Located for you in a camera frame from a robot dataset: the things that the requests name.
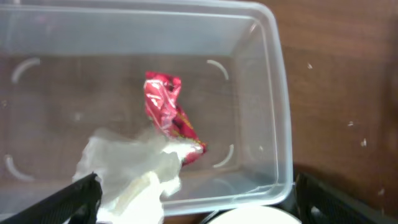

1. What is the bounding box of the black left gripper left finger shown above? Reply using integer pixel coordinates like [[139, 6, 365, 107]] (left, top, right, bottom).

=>
[[1, 173, 103, 224]]

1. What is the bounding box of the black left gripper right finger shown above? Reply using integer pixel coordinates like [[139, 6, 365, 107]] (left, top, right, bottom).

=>
[[295, 173, 397, 224]]

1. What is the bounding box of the white tissue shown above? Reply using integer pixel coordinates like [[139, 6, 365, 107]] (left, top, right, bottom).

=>
[[72, 128, 203, 224]]

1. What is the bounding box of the clear plastic waste bin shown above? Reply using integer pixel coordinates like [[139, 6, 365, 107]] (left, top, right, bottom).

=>
[[1, 1, 293, 216]]

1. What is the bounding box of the round black tray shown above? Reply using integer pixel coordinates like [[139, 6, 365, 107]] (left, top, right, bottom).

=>
[[199, 182, 300, 224]]

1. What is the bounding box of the pale grey plate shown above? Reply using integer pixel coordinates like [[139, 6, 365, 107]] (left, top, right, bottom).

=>
[[208, 206, 302, 224]]

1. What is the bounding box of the red snack wrapper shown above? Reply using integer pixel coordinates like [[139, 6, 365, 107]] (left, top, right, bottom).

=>
[[143, 71, 206, 165]]

